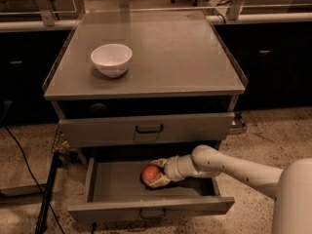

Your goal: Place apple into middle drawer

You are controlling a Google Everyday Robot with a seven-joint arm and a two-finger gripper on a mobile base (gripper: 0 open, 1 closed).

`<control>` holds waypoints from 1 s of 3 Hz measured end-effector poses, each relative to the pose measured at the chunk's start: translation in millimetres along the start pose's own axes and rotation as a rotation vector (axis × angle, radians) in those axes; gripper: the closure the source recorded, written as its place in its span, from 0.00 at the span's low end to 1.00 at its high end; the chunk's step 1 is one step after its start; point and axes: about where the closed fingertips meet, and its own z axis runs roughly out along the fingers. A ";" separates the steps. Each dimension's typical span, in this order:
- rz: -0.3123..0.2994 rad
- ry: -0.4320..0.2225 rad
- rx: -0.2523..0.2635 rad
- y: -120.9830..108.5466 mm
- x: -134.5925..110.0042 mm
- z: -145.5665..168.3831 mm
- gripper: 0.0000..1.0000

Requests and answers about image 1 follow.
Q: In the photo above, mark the dark lab counter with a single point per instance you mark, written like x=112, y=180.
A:
x=276, y=59

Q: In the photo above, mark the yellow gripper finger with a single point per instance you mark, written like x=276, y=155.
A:
x=160, y=163
x=157, y=181

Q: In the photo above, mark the grey open middle drawer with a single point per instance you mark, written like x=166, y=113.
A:
x=114, y=191

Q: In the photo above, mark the red apple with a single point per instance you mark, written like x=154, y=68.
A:
x=150, y=173

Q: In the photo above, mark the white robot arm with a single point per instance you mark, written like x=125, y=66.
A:
x=290, y=188

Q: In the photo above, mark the white ceramic bowl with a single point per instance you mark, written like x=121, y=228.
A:
x=112, y=60

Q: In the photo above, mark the grey drawer cabinet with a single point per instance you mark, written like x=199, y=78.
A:
x=127, y=107

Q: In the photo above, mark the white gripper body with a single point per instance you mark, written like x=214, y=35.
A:
x=172, y=169

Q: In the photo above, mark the grey upper drawer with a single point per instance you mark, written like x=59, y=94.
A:
x=132, y=130

